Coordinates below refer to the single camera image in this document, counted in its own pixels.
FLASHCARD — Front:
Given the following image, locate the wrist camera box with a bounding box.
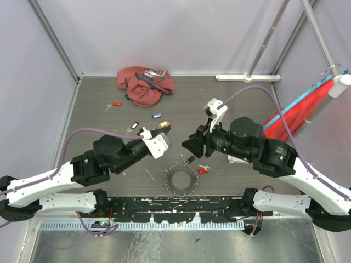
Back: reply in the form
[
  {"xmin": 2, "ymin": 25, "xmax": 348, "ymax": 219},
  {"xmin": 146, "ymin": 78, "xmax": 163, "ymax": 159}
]
[
  {"xmin": 140, "ymin": 131, "xmax": 171, "ymax": 159},
  {"xmin": 203, "ymin": 98, "xmax": 228, "ymax": 133}
]

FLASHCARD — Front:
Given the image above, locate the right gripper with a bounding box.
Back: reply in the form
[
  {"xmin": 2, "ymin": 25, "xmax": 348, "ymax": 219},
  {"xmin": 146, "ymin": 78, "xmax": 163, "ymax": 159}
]
[{"xmin": 181, "ymin": 116, "xmax": 253, "ymax": 162}]

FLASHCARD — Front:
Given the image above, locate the white slotted cable duct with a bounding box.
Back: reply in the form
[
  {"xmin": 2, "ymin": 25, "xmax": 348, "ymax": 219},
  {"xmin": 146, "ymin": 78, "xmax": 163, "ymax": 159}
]
[{"xmin": 38, "ymin": 219, "xmax": 245, "ymax": 231}]

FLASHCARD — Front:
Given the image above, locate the grey rack pole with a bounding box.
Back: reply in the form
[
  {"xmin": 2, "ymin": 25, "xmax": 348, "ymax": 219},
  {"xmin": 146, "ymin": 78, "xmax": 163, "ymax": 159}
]
[{"xmin": 246, "ymin": 0, "xmax": 289, "ymax": 75}]

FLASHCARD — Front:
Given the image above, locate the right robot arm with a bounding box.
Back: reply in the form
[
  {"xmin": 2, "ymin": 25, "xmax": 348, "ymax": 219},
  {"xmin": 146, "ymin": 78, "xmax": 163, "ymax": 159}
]
[{"xmin": 182, "ymin": 117, "xmax": 350, "ymax": 232}]

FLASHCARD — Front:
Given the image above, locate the red cloth on hanger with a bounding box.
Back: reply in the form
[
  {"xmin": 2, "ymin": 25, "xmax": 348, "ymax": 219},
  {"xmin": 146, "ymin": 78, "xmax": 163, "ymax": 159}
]
[{"xmin": 264, "ymin": 80, "xmax": 333, "ymax": 141}]

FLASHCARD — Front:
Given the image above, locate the key with yellow tag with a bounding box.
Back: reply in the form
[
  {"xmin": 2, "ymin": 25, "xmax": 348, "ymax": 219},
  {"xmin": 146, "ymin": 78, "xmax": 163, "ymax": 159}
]
[{"xmin": 159, "ymin": 121, "xmax": 169, "ymax": 128}]

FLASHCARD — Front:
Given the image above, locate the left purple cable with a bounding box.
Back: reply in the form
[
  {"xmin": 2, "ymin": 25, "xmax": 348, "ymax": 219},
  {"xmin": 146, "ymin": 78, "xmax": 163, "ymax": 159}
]
[{"xmin": 0, "ymin": 127, "xmax": 151, "ymax": 236}]

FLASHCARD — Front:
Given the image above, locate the key with red white tag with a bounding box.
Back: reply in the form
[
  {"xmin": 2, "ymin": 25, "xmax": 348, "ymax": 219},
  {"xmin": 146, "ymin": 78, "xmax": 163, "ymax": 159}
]
[{"xmin": 197, "ymin": 165, "xmax": 211, "ymax": 174}]

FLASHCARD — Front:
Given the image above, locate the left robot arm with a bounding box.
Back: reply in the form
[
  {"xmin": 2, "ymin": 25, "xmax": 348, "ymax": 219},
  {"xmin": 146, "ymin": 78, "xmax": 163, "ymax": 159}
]
[{"xmin": 1, "ymin": 126, "xmax": 171, "ymax": 222}]

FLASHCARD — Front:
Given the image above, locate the red crumpled shirt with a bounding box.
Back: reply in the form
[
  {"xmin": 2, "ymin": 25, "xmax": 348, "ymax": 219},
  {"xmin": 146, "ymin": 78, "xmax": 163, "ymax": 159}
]
[{"xmin": 116, "ymin": 66, "xmax": 176, "ymax": 107}]

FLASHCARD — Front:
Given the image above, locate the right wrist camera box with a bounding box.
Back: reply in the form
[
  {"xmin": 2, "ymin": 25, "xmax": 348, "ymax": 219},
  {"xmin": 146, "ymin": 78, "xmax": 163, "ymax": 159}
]
[{"xmin": 203, "ymin": 98, "xmax": 228, "ymax": 133}]

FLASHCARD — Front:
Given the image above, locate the white rack base bar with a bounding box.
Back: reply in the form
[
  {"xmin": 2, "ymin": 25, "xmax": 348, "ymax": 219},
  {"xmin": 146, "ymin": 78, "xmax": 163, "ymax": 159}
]
[{"xmin": 216, "ymin": 74, "xmax": 281, "ymax": 83}]

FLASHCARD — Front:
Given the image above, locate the silver key with black tag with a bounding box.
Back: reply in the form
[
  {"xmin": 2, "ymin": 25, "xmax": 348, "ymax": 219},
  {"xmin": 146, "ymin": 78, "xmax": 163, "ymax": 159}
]
[{"xmin": 181, "ymin": 155, "xmax": 195, "ymax": 166}]

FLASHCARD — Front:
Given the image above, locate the key with blue tag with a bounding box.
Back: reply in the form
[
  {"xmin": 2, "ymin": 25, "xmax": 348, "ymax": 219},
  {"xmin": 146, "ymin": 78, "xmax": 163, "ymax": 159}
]
[{"xmin": 151, "ymin": 114, "xmax": 162, "ymax": 119}]

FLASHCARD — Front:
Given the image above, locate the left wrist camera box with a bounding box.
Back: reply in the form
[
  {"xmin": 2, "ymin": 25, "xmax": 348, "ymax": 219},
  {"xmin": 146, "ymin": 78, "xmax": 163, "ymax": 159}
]
[{"xmin": 140, "ymin": 131, "xmax": 171, "ymax": 159}]

